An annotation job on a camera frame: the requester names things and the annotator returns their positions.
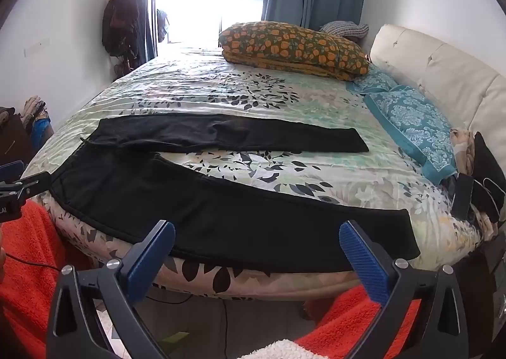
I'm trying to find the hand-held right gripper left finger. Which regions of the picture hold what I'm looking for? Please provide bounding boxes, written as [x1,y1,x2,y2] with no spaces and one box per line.
[46,220,176,359]

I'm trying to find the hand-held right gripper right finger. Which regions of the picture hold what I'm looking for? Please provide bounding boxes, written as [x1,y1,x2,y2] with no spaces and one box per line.
[339,220,469,359]

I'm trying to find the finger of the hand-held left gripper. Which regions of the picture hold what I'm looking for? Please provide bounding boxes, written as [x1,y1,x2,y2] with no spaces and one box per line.
[0,160,24,180]
[0,172,52,202]

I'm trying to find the black pants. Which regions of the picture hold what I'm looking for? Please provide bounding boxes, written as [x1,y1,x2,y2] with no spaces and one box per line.
[51,113,420,273]

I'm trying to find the pile of clothes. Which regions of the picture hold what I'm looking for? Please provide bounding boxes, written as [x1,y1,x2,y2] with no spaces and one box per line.
[20,95,52,150]

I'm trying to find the green floor object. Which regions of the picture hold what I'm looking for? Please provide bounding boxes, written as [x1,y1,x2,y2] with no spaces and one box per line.
[160,333,190,349]

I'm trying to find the orange fleece clothing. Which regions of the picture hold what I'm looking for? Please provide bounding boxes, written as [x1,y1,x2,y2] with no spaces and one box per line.
[0,199,422,359]

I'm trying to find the white fleece cloth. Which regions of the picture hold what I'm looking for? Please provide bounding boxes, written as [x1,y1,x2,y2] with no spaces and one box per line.
[237,339,317,359]

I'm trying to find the large teal patterned pillow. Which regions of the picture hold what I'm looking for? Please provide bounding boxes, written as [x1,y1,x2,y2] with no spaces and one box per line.
[364,84,457,186]

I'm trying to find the beige cloth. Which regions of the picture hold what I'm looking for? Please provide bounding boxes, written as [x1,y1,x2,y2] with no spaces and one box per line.
[451,128,476,175]

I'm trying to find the black cloth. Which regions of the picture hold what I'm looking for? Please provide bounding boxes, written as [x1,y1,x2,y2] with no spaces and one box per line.
[472,132,506,222]

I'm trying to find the small teal patterned pillow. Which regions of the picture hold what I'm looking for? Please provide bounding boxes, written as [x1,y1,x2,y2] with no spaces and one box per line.
[348,67,398,94]

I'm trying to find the dark hanging clothes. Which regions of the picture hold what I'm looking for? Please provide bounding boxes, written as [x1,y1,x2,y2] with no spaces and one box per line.
[102,0,140,63]

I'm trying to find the floral bedspread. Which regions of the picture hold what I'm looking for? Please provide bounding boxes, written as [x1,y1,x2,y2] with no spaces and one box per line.
[20,45,495,300]

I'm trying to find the cream padded headboard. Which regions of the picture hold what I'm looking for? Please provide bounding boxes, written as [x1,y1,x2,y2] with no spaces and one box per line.
[369,24,506,146]

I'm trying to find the pumpkin print folded quilt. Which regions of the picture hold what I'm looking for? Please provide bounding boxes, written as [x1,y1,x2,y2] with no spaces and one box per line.
[219,21,370,81]

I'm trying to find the checked grey pillow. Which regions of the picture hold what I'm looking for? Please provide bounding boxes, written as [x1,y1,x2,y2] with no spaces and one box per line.
[319,20,370,40]

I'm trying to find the thin black cable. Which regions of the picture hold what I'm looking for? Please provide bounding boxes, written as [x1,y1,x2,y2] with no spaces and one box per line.
[2,250,68,271]

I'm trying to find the white wall plate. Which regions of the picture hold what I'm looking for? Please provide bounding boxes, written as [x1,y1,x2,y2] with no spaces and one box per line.
[24,38,52,57]

